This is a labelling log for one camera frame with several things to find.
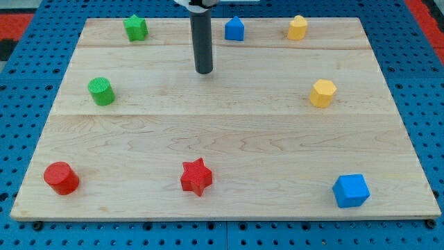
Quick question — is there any yellow heart block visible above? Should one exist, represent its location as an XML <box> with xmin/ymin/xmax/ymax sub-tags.
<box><xmin>287</xmin><ymin>15</ymin><xmax>308</xmax><ymax>40</ymax></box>

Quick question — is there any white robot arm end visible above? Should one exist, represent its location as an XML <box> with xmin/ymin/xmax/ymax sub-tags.
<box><xmin>174</xmin><ymin>0</ymin><xmax>260</xmax><ymax>13</ymax></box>

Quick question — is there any blue triangle block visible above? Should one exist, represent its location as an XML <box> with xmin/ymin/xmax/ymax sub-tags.
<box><xmin>224</xmin><ymin>16</ymin><xmax>245</xmax><ymax>41</ymax></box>

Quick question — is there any red star block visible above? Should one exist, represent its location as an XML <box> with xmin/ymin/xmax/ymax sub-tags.
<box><xmin>180</xmin><ymin>158</ymin><xmax>212</xmax><ymax>197</ymax></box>

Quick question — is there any wooden board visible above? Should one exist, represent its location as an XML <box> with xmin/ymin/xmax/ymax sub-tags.
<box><xmin>10</xmin><ymin>17</ymin><xmax>441</xmax><ymax>222</ymax></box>

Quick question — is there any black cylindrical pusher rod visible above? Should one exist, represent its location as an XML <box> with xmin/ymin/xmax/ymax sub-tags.
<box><xmin>190</xmin><ymin>10</ymin><xmax>213</xmax><ymax>74</ymax></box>

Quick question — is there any yellow hexagon block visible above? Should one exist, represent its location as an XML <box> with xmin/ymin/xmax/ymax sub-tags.
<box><xmin>309</xmin><ymin>79</ymin><xmax>337</xmax><ymax>108</ymax></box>

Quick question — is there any green cylinder block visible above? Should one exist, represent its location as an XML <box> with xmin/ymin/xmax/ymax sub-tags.
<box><xmin>87</xmin><ymin>77</ymin><xmax>115</xmax><ymax>106</ymax></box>

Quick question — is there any green star block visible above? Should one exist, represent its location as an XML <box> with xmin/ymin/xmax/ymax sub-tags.
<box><xmin>123</xmin><ymin>15</ymin><xmax>148</xmax><ymax>42</ymax></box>

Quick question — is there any blue cube block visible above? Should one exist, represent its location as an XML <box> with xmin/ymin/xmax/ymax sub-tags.
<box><xmin>332</xmin><ymin>174</ymin><xmax>370</xmax><ymax>208</ymax></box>

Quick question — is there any red cylinder block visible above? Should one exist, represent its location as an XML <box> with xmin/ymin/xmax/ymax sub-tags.
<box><xmin>44</xmin><ymin>161</ymin><xmax>80</xmax><ymax>195</ymax></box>

